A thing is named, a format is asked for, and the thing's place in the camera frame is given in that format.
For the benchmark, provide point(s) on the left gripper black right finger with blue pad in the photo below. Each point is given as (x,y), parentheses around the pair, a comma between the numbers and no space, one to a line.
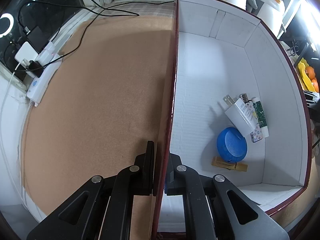
(214,208)

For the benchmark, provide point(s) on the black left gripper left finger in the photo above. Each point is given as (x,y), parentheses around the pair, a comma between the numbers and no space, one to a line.
(102,207)

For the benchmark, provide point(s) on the dark red white cardboard box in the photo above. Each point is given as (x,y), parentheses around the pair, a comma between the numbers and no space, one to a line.
(219,49)

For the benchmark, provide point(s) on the wooden clothespin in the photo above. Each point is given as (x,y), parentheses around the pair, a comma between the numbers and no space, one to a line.
(219,162)

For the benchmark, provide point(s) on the blue round lid container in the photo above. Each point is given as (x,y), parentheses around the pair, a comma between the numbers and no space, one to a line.
(231,145)

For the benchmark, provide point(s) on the patterned lighter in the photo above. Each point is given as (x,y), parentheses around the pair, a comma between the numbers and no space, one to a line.
(257,134)

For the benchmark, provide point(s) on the green white tube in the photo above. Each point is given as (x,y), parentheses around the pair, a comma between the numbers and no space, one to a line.
(260,116)

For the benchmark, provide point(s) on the white power strip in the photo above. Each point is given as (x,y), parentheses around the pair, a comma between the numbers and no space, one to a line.
(40,84)

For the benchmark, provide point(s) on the yellow fruit tray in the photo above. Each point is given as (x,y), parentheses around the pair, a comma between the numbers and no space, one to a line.
(304,80)

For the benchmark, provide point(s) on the black plug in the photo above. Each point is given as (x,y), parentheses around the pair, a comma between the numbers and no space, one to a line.
(35,67)

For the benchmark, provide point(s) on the orange fruit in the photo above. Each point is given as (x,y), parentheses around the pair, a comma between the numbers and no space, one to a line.
(310,72)
(315,85)

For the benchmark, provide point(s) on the white power adapter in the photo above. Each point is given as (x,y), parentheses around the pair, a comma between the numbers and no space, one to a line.
(25,54)

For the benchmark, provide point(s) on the black power adapter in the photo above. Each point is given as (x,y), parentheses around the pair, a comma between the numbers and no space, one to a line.
(36,38)

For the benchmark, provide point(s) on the white penguin plush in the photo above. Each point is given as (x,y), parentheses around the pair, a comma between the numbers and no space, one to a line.
(271,12)

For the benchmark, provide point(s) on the white wall charger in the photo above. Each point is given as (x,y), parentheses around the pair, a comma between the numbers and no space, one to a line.
(239,115)

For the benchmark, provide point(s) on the white ring light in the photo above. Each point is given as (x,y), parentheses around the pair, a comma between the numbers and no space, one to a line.
(7,24)

